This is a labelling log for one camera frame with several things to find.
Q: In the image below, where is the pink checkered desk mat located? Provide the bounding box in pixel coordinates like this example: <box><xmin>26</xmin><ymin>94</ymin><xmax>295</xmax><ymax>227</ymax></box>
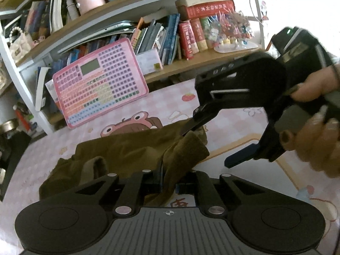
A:
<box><xmin>1</xmin><ymin>81</ymin><xmax>339</xmax><ymax>254</ymax></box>

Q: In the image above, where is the red thick dictionary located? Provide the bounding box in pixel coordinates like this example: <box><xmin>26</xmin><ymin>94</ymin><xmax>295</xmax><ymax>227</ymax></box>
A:
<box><xmin>175</xmin><ymin>0</ymin><xmax>235</xmax><ymax>21</ymax></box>

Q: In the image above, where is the person right hand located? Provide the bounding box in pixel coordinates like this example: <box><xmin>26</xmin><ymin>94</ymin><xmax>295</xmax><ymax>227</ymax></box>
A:
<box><xmin>280</xmin><ymin>64</ymin><xmax>339</xmax><ymax>178</ymax></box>

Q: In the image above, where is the black box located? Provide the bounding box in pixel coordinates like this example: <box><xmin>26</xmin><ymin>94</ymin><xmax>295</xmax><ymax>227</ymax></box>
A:
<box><xmin>1</xmin><ymin>131</ymin><xmax>31</xmax><ymax>201</ymax></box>

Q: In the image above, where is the white wooden bookshelf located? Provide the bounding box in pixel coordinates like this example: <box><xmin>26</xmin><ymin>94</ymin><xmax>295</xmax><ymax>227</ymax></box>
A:
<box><xmin>1</xmin><ymin>0</ymin><xmax>259</xmax><ymax>134</ymax></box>

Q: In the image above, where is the white leaning book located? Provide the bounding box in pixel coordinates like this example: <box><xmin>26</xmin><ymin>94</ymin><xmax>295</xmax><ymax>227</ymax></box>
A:
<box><xmin>35</xmin><ymin>67</ymin><xmax>51</xmax><ymax>112</ymax></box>

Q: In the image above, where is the dark olive brown garment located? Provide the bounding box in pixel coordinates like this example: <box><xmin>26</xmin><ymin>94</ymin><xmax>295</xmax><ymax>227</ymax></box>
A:
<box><xmin>39</xmin><ymin>120</ymin><xmax>209</xmax><ymax>206</ymax></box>

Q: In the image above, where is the metal round tin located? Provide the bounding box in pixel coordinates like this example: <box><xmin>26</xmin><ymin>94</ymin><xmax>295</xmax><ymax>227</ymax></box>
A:
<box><xmin>0</xmin><ymin>119</ymin><xmax>19</xmax><ymax>134</ymax></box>

